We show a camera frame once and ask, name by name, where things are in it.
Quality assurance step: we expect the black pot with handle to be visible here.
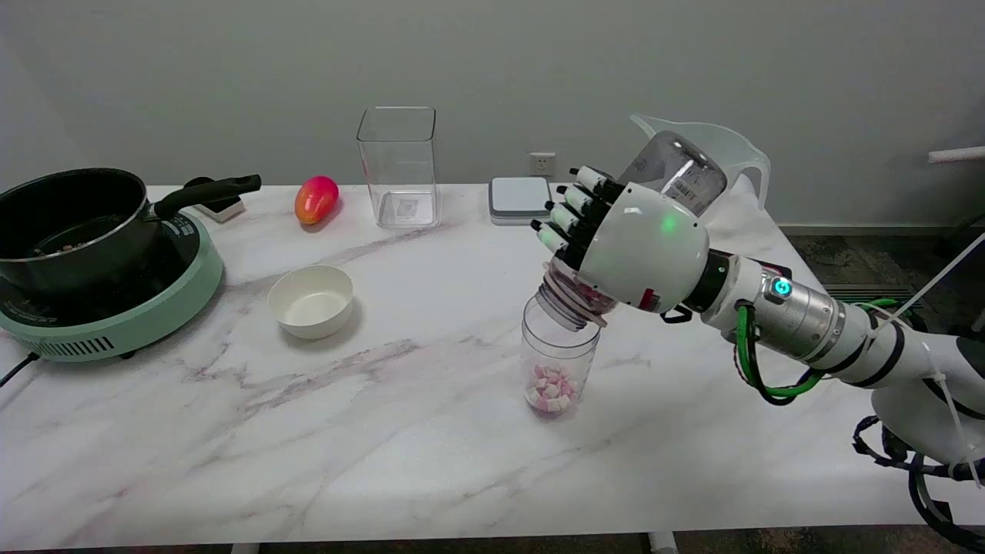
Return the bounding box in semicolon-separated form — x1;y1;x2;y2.
0;168;262;298

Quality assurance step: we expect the white grey kitchen scale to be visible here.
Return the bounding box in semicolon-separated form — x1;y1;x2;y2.
488;176;555;226

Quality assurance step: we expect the green robot cable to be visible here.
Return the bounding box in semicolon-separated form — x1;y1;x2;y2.
734;298;903;402

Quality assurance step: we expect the red yellow toy mango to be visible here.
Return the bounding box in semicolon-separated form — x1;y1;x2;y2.
294;175;340;225

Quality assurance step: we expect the green induction cooker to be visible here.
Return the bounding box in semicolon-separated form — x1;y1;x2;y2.
0;212;225;363

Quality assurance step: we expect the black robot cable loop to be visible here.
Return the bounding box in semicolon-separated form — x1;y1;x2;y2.
851;415;985;549

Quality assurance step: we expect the clear plastic cup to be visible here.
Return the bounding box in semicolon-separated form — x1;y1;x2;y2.
521;296;601;417

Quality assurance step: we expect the translucent plastic measuring jug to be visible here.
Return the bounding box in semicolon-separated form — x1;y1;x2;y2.
629;114;772;215

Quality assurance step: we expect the clear square plastic container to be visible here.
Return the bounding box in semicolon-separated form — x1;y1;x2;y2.
356;106;442;230

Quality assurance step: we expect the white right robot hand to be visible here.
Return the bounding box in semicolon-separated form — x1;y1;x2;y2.
530;165;711;312

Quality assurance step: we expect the white round bowl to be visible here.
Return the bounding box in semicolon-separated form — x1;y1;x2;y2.
267;265;355;340

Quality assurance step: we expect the clear purple-tinted plastic bottle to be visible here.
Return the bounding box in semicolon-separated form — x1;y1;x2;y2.
536;131;729;332

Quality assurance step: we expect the black cooker power cable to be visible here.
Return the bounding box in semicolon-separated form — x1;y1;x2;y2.
0;352;41;388

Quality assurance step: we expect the grey floor vent grille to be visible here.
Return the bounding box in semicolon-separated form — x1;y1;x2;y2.
822;283;918;305

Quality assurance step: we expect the pink white marshmallow pile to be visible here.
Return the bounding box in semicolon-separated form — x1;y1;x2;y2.
526;364;579;414

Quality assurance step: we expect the white pipe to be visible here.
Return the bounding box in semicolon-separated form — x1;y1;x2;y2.
927;145;985;165

